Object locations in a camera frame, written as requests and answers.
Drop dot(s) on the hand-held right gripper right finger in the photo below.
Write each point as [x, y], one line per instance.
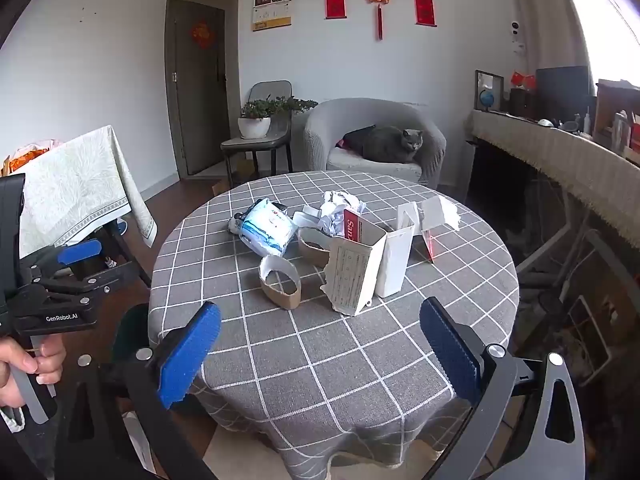
[450, 350]

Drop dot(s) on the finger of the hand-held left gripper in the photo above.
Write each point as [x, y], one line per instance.
[80, 252]
[100, 282]

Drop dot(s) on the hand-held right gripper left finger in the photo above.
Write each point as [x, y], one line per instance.
[187, 355]

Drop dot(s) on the tall white paper box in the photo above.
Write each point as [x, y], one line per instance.
[395, 260]

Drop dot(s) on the torn white box red label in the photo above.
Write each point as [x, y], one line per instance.
[352, 275]

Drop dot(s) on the blue white tissue packet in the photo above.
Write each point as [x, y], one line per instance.
[265, 230]

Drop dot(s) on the white paper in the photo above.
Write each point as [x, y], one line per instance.
[330, 222]

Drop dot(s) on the white plastic bag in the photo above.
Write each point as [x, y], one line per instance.
[345, 200]

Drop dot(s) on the person's left hand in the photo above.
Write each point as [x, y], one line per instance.
[15, 360]

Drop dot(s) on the white patterned table cloth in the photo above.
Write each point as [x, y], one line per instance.
[75, 190]

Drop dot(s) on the cardboard box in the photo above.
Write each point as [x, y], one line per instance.
[220, 187]

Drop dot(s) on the grey door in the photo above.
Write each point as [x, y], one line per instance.
[200, 100]

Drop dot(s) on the grey armchair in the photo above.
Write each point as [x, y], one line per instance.
[430, 145]

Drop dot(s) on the grey dining chair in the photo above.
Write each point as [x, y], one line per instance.
[262, 146]

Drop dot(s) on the grey cat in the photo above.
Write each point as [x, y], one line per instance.
[392, 146]

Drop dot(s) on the potted plant white pot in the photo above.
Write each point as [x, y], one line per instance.
[255, 125]

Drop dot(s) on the beige fringed desk cloth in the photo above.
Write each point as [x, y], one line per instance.
[565, 155]

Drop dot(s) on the black bag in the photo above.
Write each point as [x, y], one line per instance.
[356, 137]

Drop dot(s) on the white computer mouse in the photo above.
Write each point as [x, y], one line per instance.
[545, 122]

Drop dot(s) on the red door decoration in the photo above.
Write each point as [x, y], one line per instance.
[201, 35]

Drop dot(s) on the small blue globe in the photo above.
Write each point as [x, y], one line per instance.
[486, 98]

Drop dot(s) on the small red flags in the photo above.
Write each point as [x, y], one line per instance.
[522, 80]

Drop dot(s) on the black monitor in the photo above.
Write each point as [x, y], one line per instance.
[562, 92]

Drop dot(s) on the wooden desk shelf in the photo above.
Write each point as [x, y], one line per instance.
[612, 105]

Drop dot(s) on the window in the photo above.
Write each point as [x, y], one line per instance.
[600, 10]

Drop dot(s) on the wall calendar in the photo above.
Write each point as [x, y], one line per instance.
[271, 7]

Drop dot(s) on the white security camera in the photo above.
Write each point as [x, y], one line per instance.
[515, 30]

